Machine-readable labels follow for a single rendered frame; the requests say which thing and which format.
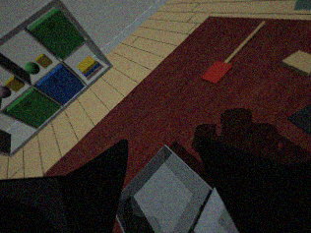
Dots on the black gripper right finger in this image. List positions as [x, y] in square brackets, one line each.
[260, 195]

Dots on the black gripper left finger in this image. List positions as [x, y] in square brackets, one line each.
[83, 201]

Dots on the black spatula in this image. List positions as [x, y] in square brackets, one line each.
[302, 119]

